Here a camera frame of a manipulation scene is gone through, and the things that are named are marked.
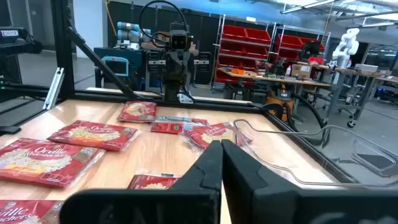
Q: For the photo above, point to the black background robot arm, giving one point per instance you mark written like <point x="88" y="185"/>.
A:
<point x="12" y="40"/>

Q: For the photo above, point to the clear plastic basket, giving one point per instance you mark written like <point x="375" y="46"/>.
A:
<point x="311" y="155"/>

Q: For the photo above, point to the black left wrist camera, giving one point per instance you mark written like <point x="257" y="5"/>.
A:
<point x="179" y="41"/>

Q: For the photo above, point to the white bottle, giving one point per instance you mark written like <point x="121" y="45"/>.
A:
<point x="288" y="71"/>

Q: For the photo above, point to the metal rack with red bins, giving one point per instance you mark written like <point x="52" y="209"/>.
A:
<point x="233" y="32"/>
<point x="287" y="42"/>

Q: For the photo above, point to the red Orville Redenbacher's popcorn bag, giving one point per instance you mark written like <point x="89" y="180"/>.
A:
<point x="208" y="135"/>
<point x="93" y="137"/>
<point x="137" y="111"/>
<point x="21" y="211"/>
<point x="200" y="121"/>
<point x="166" y="128"/>
<point x="149" y="183"/>
<point x="46" y="165"/>

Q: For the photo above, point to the black drawer cabinet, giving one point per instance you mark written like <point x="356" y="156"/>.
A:
<point x="202" y="74"/>

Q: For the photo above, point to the white box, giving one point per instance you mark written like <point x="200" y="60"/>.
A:
<point x="366" y="67"/>

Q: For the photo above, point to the blue-edged teach pendant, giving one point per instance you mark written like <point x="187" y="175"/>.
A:
<point x="115" y="66"/>

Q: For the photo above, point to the workbench with metal legs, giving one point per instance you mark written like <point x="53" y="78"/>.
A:
<point x="363" y="74"/>

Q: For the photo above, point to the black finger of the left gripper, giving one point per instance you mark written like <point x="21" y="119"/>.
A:
<point x="171" y="60"/>
<point x="185" y="60"/>

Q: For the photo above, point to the silver mounting plate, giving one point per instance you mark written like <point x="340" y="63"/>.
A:
<point x="185" y="98"/>

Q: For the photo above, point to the black monitor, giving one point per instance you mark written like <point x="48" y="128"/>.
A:
<point x="311" y="49"/>

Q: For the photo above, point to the red box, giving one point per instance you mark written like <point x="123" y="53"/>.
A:
<point x="315" y="60"/>

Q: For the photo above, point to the black partition panels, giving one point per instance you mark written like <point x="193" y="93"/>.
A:
<point x="205" y="31"/>

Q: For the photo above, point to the dark teal cabinet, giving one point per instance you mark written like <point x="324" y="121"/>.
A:
<point x="136" y="68"/>

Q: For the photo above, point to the black and red drill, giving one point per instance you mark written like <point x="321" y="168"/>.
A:
<point x="270" y="68"/>

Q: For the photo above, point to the orange box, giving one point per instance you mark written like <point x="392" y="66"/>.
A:
<point x="237" y="71"/>

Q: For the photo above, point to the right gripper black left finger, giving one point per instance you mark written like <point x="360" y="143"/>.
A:
<point x="140" y="208"/>

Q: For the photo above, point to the orange and black shop vacuum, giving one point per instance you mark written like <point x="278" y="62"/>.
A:
<point x="281" y="102"/>

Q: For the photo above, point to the cardboard box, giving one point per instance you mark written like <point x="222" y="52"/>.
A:
<point x="301" y="71"/>

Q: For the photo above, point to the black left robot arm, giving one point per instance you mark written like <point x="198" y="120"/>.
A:
<point x="172" y="91"/>

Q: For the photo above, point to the black aluminium table frame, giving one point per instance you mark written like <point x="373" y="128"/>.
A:
<point x="62" y="46"/>

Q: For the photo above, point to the long ceiling light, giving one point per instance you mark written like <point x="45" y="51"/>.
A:
<point x="306" y="6"/>
<point x="377" y="24"/>

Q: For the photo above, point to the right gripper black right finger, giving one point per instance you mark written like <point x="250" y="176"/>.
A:
<point x="311" y="208"/>

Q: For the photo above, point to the black rail bracket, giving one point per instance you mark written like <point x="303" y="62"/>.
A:
<point x="9" y="129"/>

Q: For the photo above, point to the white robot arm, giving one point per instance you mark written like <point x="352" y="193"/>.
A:
<point x="345" y="46"/>

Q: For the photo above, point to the silver aluminium bar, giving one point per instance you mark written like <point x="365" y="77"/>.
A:
<point x="54" y="88"/>

